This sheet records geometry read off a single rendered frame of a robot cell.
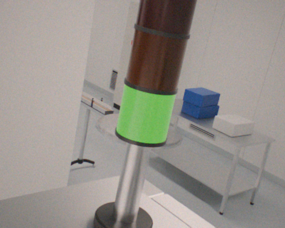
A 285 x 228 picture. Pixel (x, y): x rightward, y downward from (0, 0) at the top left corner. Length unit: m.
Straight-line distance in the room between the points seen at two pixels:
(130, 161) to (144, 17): 0.13
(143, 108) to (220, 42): 6.68
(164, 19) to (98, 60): 9.10
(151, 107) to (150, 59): 0.04
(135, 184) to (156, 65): 0.12
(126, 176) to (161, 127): 0.06
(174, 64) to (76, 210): 0.19
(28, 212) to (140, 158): 0.13
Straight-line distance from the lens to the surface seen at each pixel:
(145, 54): 0.36
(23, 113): 2.00
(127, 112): 0.38
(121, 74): 8.12
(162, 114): 0.38
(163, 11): 0.36
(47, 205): 0.46
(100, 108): 4.90
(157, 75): 0.36
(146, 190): 0.53
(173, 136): 4.43
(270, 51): 6.53
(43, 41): 1.95
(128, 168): 0.40
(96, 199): 0.49
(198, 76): 7.30
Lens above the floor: 2.33
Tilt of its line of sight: 16 degrees down
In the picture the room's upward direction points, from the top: 11 degrees clockwise
